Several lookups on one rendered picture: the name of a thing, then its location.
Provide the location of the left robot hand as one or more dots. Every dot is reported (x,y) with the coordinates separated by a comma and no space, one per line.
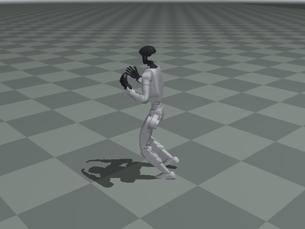
(124,82)

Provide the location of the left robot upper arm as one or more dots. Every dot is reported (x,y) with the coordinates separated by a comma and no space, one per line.
(146,81)

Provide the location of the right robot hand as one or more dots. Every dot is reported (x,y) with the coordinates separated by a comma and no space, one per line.
(133,73)

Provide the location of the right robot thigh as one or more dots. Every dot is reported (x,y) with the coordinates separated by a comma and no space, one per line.
(151,139)

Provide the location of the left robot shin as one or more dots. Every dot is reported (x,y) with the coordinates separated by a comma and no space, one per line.
(154,159)

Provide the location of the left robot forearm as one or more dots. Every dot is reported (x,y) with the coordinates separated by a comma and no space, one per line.
(137,96)

